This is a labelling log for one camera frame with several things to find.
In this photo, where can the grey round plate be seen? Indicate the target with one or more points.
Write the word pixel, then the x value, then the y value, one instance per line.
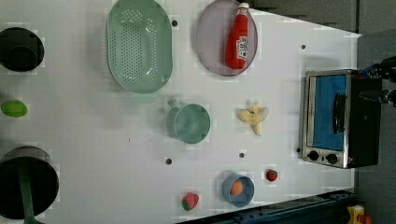
pixel 211 34

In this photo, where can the green mug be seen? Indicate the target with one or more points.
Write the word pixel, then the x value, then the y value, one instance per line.
pixel 189 123

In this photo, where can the red ketchup bottle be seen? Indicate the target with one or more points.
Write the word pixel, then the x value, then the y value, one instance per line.
pixel 236 52

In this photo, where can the green button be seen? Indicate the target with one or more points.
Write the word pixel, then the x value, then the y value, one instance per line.
pixel 14 109

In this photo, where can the black toaster oven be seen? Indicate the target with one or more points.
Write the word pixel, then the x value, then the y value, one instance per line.
pixel 340 129

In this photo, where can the peeled toy banana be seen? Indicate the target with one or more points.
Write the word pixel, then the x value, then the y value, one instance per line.
pixel 254 117

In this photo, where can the pink red toy strawberry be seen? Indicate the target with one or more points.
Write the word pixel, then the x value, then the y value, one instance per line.
pixel 189 201

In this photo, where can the orange toy egg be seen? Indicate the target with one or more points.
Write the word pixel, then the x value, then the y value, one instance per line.
pixel 237 188

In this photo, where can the yellow red toy object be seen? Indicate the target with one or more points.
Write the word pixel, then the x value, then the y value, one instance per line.
pixel 358 216

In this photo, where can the green perforated colander basket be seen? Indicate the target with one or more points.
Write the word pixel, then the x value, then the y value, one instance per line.
pixel 139 45

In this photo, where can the blue bowl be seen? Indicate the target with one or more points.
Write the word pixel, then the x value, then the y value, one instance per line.
pixel 242 199

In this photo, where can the black round robot base upper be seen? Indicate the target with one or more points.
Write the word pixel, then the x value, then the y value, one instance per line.
pixel 20 49

